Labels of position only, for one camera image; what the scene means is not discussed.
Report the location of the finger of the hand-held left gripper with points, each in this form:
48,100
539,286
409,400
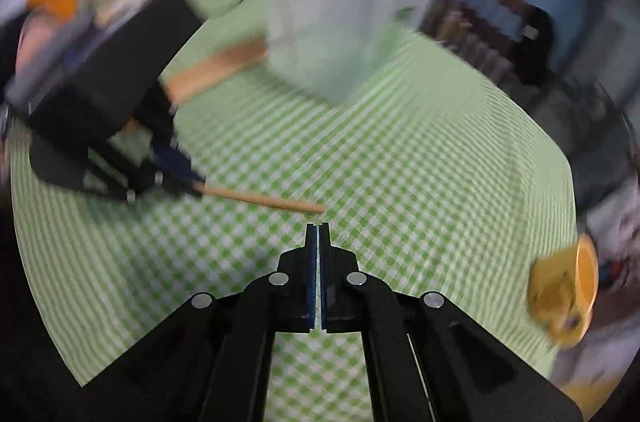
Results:
145,184
175,162

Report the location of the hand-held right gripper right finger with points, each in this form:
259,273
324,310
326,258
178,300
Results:
326,282

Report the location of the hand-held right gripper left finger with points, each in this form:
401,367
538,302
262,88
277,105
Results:
311,282

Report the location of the single wooden chopstick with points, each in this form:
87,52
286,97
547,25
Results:
265,201

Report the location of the clear plastic container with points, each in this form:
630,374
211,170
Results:
330,27

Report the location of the bundle of wooden chopsticks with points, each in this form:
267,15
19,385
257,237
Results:
215,70

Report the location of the yellow mug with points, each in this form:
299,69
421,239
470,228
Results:
560,292

